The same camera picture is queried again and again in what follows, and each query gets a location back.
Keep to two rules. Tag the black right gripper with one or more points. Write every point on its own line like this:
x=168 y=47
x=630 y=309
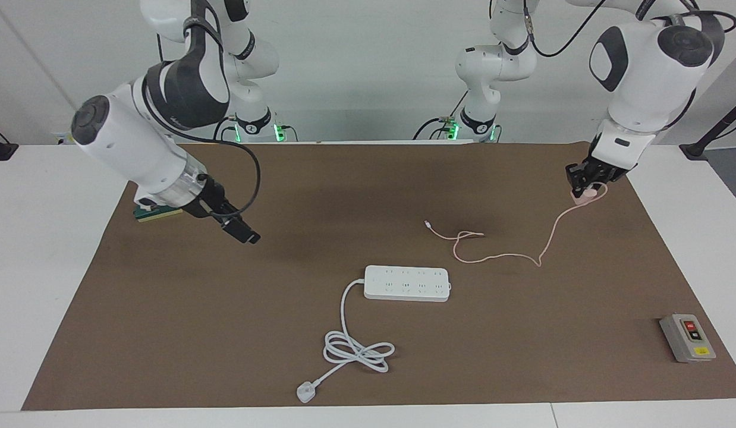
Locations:
x=206 y=199

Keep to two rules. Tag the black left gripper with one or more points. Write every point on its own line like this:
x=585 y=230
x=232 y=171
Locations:
x=603 y=172

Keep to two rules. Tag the pink charger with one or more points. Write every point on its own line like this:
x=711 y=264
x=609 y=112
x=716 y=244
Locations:
x=584 y=200

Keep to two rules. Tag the white power strip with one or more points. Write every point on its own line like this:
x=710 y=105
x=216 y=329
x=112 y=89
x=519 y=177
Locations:
x=403 y=285

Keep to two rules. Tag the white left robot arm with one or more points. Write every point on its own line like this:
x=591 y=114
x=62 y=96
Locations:
x=647 y=77

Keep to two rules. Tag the black mounting arm with base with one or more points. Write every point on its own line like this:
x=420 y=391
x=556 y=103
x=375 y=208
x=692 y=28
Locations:
x=716 y=128

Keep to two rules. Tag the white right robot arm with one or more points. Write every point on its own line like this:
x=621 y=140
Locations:
x=130 y=142

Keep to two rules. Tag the brown table mat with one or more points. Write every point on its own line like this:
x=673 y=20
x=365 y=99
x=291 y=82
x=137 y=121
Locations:
x=255 y=327

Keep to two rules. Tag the grey push-button box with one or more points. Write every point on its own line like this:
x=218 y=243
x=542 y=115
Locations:
x=686 y=339

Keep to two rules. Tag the green knife switch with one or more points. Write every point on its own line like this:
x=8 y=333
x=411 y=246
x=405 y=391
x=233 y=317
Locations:
x=160 y=215

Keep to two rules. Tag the white wall power box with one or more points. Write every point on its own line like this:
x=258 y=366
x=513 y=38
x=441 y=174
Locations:
x=65 y=141

